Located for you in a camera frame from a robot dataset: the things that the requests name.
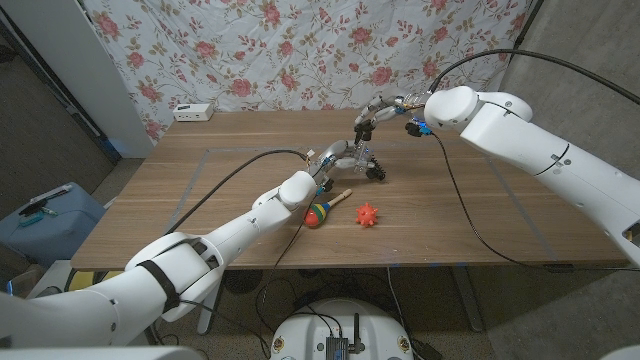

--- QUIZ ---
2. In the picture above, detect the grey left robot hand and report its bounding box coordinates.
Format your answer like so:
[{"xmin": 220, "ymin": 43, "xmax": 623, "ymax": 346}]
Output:
[{"xmin": 305, "ymin": 139, "xmax": 374, "ymax": 194}]

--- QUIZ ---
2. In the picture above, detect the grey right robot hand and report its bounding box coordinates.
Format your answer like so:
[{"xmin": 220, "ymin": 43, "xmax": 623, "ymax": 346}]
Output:
[{"xmin": 353, "ymin": 88, "xmax": 434, "ymax": 131}]

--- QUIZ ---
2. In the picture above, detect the red spiky ball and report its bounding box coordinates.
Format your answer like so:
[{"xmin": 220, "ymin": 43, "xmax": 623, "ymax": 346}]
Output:
[{"xmin": 355, "ymin": 202, "xmax": 380, "ymax": 229}]

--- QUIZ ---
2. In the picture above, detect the colourful wooden maraca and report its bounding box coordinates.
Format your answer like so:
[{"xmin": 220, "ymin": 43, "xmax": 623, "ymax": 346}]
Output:
[{"xmin": 303, "ymin": 188, "xmax": 353, "ymax": 229}]

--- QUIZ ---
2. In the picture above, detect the floral backdrop cloth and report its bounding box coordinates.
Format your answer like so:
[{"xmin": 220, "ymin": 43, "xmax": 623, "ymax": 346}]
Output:
[{"xmin": 82, "ymin": 0, "xmax": 534, "ymax": 144}]

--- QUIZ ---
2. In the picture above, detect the white power strip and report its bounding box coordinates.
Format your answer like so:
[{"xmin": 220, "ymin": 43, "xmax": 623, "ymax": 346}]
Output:
[{"xmin": 172, "ymin": 103, "xmax": 215, "ymax": 123}]

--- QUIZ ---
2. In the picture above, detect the black round floor base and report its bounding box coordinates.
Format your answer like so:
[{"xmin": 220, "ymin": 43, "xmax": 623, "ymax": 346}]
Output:
[{"xmin": 222, "ymin": 269, "xmax": 265, "ymax": 295}]

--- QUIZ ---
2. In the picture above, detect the black backdrop stand pole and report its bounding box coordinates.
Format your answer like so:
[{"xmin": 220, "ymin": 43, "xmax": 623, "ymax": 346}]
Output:
[{"xmin": 508, "ymin": 0, "xmax": 545, "ymax": 51}]

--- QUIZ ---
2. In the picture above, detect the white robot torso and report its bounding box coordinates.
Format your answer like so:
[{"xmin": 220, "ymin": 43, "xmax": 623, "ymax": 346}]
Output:
[{"xmin": 269, "ymin": 298, "xmax": 415, "ymax": 360}]

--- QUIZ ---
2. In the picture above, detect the black antenna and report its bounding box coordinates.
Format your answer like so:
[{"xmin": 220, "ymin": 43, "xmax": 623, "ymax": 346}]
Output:
[{"xmin": 349, "ymin": 313, "xmax": 366, "ymax": 354}]

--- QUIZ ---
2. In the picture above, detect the grey computer box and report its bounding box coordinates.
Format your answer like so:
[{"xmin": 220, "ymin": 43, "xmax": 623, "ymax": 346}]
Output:
[{"xmin": 325, "ymin": 335, "xmax": 350, "ymax": 360}]

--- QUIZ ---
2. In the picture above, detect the grey table leg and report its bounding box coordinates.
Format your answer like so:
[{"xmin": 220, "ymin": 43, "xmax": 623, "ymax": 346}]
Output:
[{"xmin": 449, "ymin": 266, "xmax": 485, "ymax": 334}]

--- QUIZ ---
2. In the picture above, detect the white table leg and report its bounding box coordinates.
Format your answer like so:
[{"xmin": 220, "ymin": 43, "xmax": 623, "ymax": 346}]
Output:
[{"xmin": 196, "ymin": 279, "xmax": 225, "ymax": 335}]

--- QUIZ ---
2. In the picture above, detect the blue storage case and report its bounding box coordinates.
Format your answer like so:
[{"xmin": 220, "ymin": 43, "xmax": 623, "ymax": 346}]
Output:
[{"xmin": 0, "ymin": 181, "xmax": 107, "ymax": 269}]

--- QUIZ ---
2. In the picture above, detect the thin black left wrist cable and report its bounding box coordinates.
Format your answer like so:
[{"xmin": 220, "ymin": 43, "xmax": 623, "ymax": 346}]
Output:
[{"xmin": 254, "ymin": 192, "xmax": 326, "ymax": 359}]

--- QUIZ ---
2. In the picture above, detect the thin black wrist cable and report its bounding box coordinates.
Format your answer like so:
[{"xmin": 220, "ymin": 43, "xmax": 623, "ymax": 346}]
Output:
[
  {"xmin": 254, "ymin": 192, "xmax": 326, "ymax": 359},
  {"xmin": 432, "ymin": 132, "xmax": 640, "ymax": 273}
]

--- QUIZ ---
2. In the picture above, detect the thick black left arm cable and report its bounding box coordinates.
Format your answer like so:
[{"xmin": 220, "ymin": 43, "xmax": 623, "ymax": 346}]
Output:
[{"xmin": 164, "ymin": 148, "xmax": 310, "ymax": 236}]

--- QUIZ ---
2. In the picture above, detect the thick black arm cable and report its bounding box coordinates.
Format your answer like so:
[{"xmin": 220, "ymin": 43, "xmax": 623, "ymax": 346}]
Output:
[
  {"xmin": 428, "ymin": 48, "xmax": 640, "ymax": 106},
  {"xmin": 164, "ymin": 148, "xmax": 310, "ymax": 236}
]

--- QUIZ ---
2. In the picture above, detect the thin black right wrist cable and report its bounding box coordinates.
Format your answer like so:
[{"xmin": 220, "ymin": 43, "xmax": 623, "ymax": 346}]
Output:
[{"xmin": 432, "ymin": 132, "xmax": 640, "ymax": 273}]

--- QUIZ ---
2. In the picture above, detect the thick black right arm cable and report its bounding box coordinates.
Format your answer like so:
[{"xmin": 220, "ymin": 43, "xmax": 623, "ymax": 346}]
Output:
[{"xmin": 428, "ymin": 48, "xmax": 640, "ymax": 106}]

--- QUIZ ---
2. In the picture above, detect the white wall panel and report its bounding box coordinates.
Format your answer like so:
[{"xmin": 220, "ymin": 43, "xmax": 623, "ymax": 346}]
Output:
[{"xmin": 0, "ymin": 0, "xmax": 155, "ymax": 159}]

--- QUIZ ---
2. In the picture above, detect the black tool with grey handle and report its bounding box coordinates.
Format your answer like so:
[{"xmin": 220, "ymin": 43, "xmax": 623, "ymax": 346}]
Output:
[{"xmin": 18, "ymin": 183, "xmax": 74, "ymax": 227}]

